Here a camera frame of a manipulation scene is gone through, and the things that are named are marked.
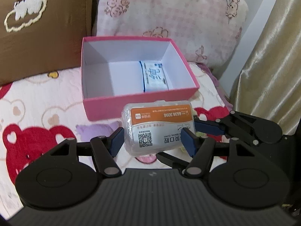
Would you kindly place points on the purple plush toy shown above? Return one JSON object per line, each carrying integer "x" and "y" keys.
{"x": 87, "y": 132}

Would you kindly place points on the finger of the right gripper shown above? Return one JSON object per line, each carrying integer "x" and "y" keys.
{"x": 171, "y": 161}
{"x": 209, "y": 127}

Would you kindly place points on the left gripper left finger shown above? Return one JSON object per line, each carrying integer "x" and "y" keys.
{"x": 104, "y": 150}

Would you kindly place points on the pink checked pillow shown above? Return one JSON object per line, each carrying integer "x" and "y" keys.
{"x": 206, "y": 31}

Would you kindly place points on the blue wet wipes pack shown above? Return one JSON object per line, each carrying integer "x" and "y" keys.
{"x": 154, "y": 78}

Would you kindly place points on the gold curtain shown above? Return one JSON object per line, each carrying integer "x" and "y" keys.
{"x": 269, "y": 83}

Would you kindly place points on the pink cardboard box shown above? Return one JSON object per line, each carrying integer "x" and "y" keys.
{"x": 112, "y": 73}

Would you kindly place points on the clear plastic floss box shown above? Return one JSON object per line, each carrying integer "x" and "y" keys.
{"x": 155, "y": 127}

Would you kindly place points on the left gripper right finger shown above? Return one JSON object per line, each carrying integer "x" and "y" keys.
{"x": 201, "y": 151}

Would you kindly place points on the bear print blanket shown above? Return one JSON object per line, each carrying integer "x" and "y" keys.
{"x": 50, "y": 105}

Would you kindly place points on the brown pillow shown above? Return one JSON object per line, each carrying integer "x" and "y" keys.
{"x": 41, "y": 36}

